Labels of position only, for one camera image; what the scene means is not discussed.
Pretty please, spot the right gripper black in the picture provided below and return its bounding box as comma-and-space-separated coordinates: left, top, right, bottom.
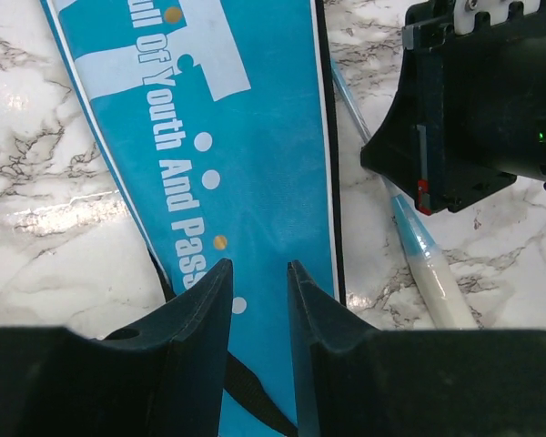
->
360, 1, 546, 214

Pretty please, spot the blue badminton racket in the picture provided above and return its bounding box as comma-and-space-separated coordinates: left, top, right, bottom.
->
329, 58, 479, 330

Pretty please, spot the blue racket cover bag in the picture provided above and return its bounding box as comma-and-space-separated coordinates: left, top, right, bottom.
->
42, 1, 345, 436

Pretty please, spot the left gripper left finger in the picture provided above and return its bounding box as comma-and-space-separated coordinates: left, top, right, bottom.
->
0, 259, 233, 436

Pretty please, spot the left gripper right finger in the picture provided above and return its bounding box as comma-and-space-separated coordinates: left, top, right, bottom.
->
288, 261, 546, 436

